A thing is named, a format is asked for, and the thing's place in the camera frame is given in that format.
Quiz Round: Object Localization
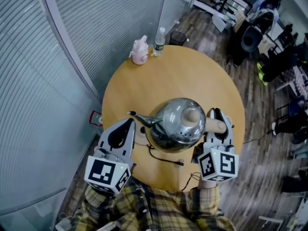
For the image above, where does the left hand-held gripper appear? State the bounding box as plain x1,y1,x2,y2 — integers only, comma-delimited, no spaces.
84,118,137,197

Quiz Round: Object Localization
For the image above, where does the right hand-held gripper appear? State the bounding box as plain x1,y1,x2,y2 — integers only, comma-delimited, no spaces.
191,107,240,183

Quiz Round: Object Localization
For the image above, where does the round wooden kettle base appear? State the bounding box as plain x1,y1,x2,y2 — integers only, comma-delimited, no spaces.
134,126,151,146

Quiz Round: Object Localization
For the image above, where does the stainless steel kettle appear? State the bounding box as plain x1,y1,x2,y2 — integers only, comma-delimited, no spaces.
127,97,228,154

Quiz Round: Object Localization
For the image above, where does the person's right forearm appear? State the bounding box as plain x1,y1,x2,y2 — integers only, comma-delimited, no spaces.
189,180,226,226

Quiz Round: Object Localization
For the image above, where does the red framed object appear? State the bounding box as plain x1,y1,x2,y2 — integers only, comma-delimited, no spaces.
90,110,104,128

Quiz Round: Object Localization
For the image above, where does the person's plaid shirt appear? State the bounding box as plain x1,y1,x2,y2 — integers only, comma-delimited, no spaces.
115,184,200,231

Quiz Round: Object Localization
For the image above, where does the checkered tablecloth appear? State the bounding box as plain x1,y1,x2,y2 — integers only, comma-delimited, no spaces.
276,65,308,98

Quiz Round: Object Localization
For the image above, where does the white metal rack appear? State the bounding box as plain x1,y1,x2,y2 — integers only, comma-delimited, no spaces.
258,193,308,231

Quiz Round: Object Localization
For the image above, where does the white power adapter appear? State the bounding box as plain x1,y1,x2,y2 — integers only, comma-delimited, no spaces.
55,212,73,231

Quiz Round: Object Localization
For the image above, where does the grey shell chair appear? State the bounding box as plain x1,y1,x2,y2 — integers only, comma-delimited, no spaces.
241,25,265,53

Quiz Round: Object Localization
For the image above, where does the glass partition with blinds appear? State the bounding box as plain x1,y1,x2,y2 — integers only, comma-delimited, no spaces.
0,0,200,231

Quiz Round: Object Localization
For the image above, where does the black mesh waste bin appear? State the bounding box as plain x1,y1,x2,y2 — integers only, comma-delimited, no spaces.
168,31,188,46

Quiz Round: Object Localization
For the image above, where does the clear plastic water bottle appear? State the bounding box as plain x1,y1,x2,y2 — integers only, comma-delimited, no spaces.
152,27,167,57

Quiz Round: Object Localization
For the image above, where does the white box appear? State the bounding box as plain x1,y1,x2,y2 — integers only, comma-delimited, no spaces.
212,12,233,32

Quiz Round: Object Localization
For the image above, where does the brown cardboard box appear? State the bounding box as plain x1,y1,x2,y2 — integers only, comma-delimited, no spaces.
231,9,246,34

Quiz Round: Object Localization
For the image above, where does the black floor cable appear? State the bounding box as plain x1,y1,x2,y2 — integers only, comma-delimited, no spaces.
242,130,275,145

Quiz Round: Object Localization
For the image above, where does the black power cord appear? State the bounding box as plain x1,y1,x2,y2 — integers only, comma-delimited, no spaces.
147,144,185,167

